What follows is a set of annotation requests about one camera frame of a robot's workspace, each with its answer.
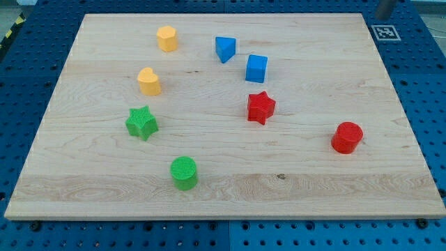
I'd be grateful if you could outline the red star block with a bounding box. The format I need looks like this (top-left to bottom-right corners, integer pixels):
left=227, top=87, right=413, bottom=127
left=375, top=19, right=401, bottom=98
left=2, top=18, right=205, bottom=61
left=247, top=91, right=276, bottom=125

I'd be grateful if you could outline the green cylinder block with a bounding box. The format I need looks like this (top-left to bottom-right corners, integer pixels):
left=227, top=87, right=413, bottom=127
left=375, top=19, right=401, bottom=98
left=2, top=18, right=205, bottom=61
left=170, top=156, right=198, bottom=190

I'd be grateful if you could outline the light wooden board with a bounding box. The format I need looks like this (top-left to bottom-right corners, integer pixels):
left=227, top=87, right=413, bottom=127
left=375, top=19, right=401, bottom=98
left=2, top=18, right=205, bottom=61
left=5, top=13, right=445, bottom=221

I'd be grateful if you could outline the blue cube block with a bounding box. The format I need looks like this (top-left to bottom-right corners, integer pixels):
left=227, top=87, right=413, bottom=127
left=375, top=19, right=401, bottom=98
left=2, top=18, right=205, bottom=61
left=245, top=54, right=268, bottom=84

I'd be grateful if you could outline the blue triangle block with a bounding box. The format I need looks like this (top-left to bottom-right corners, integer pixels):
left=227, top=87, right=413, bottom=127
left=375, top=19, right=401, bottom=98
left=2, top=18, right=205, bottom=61
left=215, top=36, right=236, bottom=63

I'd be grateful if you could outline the green star block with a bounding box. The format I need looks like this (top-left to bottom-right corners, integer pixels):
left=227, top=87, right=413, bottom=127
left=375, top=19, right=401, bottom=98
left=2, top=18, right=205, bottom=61
left=125, top=105, right=159, bottom=141

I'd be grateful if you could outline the yellow heart block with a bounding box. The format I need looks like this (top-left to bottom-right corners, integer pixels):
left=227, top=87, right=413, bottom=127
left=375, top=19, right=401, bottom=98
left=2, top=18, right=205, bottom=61
left=137, top=68, right=162, bottom=96

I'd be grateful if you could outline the yellow hexagon block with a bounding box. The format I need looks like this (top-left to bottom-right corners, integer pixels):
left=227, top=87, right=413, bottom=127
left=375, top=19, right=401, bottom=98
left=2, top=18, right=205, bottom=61
left=156, top=26, right=178, bottom=52

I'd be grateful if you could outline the red cylinder block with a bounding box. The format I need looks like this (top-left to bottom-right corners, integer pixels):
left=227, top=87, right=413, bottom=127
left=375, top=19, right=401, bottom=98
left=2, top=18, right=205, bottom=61
left=331, top=121, right=363, bottom=154

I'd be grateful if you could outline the white fiducial marker tag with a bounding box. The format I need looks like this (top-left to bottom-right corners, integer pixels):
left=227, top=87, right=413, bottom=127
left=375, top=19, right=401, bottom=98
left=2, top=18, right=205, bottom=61
left=371, top=24, right=401, bottom=41

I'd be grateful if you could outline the black yellow hazard tape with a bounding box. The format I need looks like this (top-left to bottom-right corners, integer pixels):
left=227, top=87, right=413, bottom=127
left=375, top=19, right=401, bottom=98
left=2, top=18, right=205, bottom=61
left=1, top=13, right=26, bottom=50

